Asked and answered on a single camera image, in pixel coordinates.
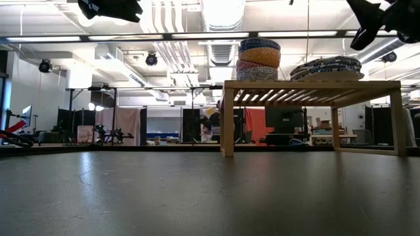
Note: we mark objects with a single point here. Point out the beige curtain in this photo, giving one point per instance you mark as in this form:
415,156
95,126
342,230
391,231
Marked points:
126,121

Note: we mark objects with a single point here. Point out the silver ceiling air duct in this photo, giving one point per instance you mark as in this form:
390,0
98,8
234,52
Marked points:
223,49

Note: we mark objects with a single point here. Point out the orange curtain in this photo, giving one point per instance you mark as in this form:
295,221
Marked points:
256,123

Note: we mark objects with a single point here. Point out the white bowl blue-grey pattern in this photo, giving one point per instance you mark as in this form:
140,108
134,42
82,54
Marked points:
257,75

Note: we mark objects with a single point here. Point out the black partition panel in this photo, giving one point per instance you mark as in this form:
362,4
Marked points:
75,118
380,124
191,124

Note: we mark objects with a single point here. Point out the black background stand frame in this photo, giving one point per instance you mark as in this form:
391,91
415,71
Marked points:
113,108

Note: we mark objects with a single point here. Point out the white pink sign board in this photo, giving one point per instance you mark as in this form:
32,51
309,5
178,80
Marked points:
85,134

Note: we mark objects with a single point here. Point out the cardboard box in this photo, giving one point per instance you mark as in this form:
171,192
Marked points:
325,124

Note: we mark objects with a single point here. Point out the black aluminium table frame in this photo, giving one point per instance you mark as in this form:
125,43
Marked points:
131,149

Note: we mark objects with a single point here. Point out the grey box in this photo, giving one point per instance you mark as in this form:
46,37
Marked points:
49,137

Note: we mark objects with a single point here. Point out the red slanted bar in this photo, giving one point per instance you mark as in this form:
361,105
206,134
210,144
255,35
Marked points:
16,128

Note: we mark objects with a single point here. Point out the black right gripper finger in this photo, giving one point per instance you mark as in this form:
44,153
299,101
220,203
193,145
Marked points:
365,36
369,13

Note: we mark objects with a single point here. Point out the black background screen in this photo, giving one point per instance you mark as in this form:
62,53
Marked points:
283,119

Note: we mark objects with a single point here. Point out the orange patterned bowl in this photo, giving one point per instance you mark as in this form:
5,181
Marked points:
259,59

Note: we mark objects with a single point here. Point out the blue patterned bowl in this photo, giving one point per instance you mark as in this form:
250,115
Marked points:
259,44

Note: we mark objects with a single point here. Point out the wooden slatted shelf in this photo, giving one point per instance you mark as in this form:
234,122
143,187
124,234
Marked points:
311,84

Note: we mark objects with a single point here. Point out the black ceiling spotlight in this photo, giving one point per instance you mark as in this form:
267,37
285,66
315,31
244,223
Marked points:
151,59
389,57
45,66

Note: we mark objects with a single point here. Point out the black background robot arm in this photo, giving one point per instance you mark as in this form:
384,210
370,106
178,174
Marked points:
115,134

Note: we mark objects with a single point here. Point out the light background table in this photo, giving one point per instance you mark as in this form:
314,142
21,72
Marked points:
331,135

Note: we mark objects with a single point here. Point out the background computer monitor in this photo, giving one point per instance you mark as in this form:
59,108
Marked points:
27,114

